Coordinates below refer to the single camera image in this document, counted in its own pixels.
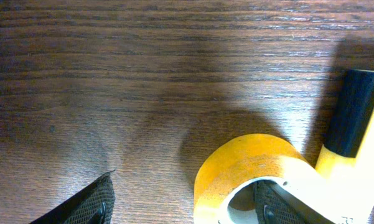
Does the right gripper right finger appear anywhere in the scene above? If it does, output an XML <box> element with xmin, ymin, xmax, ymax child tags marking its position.
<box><xmin>253</xmin><ymin>180</ymin><xmax>312</xmax><ymax>224</ymax></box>

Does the yellow tape roll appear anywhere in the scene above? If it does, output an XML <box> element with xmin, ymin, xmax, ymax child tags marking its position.
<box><xmin>194</xmin><ymin>134</ymin><xmax>342</xmax><ymax>223</ymax></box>

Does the yellow highlighter marker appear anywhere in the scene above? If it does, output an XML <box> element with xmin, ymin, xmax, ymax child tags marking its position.
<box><xmin>316</xmin><ymin>70</ymin><xmax>374</xmax><ymax>223</ymax></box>

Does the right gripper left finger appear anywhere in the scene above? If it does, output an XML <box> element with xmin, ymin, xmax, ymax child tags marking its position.
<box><xmin>31</xmin><ymin>171</ymin><xmax>116</xmax><ymax>224</ymax></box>

